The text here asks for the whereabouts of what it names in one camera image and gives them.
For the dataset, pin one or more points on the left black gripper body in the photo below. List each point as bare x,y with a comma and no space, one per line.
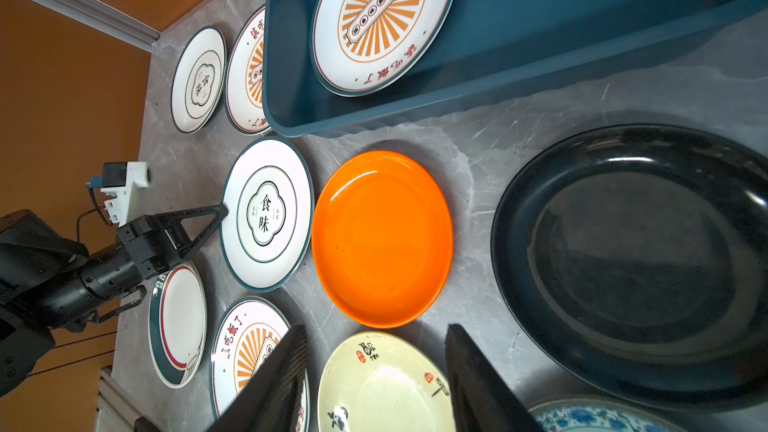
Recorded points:
148,240

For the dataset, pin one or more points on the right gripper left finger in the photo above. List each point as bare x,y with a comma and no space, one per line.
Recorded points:
276,398

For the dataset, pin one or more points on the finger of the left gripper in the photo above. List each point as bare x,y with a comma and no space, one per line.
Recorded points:
184,232

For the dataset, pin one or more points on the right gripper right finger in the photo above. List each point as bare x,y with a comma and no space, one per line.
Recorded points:
481,400

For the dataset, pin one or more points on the white plate green flower logo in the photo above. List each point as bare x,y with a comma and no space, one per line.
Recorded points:
269,195

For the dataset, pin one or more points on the small white flower-logo plate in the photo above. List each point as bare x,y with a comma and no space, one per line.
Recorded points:
198,80

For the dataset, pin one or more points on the small orange sunburst plate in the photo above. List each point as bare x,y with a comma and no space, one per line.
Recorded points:
244,77

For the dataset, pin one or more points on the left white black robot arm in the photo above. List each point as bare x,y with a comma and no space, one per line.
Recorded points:
50,282

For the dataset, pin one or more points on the teal plastic bin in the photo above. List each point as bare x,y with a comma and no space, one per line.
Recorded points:
486,51

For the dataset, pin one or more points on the large orange sunburst plate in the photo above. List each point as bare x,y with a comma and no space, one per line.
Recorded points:
249,332

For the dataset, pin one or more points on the white plate green red rim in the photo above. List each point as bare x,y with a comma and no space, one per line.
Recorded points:
177,325

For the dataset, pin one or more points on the green patterned plate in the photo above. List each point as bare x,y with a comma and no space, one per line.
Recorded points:
591,413

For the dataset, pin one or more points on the cream yellow plate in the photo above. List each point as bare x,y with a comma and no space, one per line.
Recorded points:
375,381

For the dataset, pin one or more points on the black plate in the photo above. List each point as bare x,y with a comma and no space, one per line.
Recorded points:
635,257

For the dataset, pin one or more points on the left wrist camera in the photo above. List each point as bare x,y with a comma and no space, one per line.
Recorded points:
119,181

